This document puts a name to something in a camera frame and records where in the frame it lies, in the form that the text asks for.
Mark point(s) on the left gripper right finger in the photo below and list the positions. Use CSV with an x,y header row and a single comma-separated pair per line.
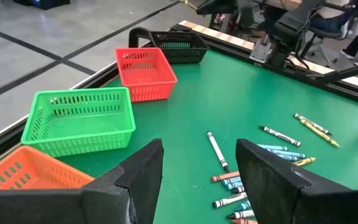
x,y
275,193

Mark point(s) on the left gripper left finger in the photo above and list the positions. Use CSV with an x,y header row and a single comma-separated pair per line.
x,y
129,193

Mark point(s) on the white crayon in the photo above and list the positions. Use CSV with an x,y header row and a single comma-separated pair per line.
x,y
312,124
241,214
280,136
238,189
228,200
217,151

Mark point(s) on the blue crayon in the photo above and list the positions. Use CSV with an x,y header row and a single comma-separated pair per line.
x,y
233,186
286,153
272,147
243,206
289,157
232,180

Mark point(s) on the yellow crayon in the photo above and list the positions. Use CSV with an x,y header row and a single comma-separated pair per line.
x,y
304,161
319,133

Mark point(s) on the green plastic basket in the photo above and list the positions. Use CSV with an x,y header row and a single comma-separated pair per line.
x,y
82,124

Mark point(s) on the orange plastic basket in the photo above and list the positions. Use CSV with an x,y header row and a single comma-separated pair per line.
x,y
26,168

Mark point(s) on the red plastic basket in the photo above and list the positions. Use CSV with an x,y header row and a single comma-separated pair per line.
x,y
145,77

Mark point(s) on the black plastic basket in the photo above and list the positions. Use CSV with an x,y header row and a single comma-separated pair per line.
x,y
182,53

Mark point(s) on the wooden table side board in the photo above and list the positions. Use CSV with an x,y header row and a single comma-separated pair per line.
x,y
222,34

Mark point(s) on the black aluminium table frame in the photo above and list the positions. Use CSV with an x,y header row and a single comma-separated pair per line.
x,y
353,93

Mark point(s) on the silver metal bracket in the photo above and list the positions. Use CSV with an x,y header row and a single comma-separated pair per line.
x,y
260,49

